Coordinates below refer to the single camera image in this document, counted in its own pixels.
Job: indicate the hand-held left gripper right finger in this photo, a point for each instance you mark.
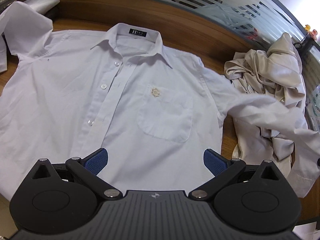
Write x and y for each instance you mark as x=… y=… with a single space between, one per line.
x=215 y=162

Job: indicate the yellow rubber duck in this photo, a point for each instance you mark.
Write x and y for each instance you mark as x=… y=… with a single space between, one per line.
x=307 y=28

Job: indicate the beige crumpled garment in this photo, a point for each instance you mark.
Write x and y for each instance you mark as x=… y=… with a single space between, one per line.
x=275 y=67

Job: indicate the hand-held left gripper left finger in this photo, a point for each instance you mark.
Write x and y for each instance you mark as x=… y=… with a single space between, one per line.
x=97 y=161

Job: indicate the folded white garment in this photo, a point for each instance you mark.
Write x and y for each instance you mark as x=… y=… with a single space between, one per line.
x=42 y=3

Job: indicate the white short-sleeved shirt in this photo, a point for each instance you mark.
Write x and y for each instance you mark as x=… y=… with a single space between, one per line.
x=125 y=117

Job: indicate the pink toy figure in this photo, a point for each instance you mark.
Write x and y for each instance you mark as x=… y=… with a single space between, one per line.
x=313 y=34

